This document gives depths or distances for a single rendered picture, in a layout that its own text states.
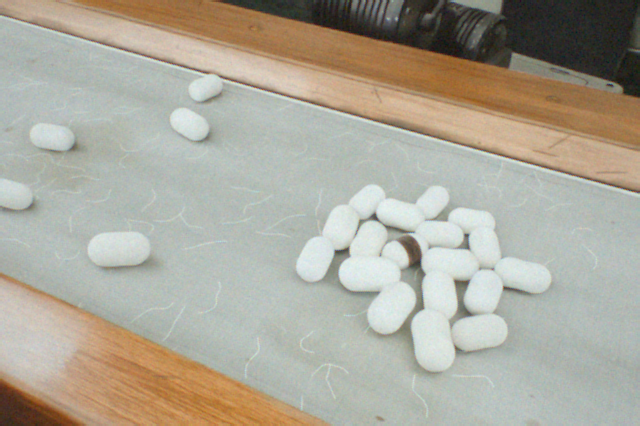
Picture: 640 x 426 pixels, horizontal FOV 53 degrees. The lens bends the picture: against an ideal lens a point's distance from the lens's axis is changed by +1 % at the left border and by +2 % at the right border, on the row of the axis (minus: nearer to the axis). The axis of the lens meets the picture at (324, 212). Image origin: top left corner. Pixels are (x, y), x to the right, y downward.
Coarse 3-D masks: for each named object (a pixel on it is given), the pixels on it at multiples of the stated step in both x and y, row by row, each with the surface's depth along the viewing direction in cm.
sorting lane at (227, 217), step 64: (0, 64) 62; (64, 64) 63; (128, 64) 63; (0, 128) 53; (128, 128) 54; (256, 128) 55; (320, 128) 55; (384, 128) 55; (64, 192) 47; (128, 192) 47; (192, 192) 47; (256, 192) 47; (320, 192) 48; (384, 192) 48; (448, 192) 48; (512, 192) 48; (576, 192) 49; (0, 256) 41; (64, 256) 41; (192, 256) 42; (256, 256) 42; (512, 256) 43; (576, 256) 43; (128, 320) 37; (192, 320) 37; (256, 320) 38; (320, 320) 38; (448, 320) 38; (512, 320) 38; (576, 320) 38; (256, 384) 34; (320, 384) 34; (384, 384) 34; (448, 384) 34; (512, 384) 35; (576, 384) 35
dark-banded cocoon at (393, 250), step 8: (424, 240) 41; (384, 248) 41; (392, 248) 40; (400, 248) 40; (424, 248) 41; (384, 256) 40; (392, 256) 40; (400, 256) 40; (400, 264) 40; (408, 264) 40
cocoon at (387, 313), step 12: (384, 288) 38; (396, 288) 37; (408, 288) 37; (384, 300) 36; (396, 300) 36; (408, 300) 37; (372, 312) 36; (384, 312) 36; (396, 312) 36; (408, 312) 37; (372, 324) 36; (384, 324) 36; (396, 324) 36
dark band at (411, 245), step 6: (408, 234) 41; (396, 240) 41; (402, 240) 41; (408, 240) 41; (414, 240) 41; (402, 246) 40; (408, 246) 40; (414, 246) 40; (420, 246) 41; (408, 252) 40; (414, 252) 40; (420, 252) 41; (414, 258) 40; (420, 258) 41
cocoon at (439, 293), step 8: (432, 272) 39; (440, 272) 38; (424, 280) 39; (432, 280) 38; (440, 280) 38; (448, 280) 38; (424, 288) 38; (432, 288) 38; (440, 288) 37; (448, 288) 37; (424, 296) 38; (432, 296) 37; (440, 296) 37; (448, 296) 37; (456, 296) 38; (424, 304) 38; (432, 304) 37; (440, 304) 37; (448, 304) 37; (456, 304) 37; (448, 312) 37
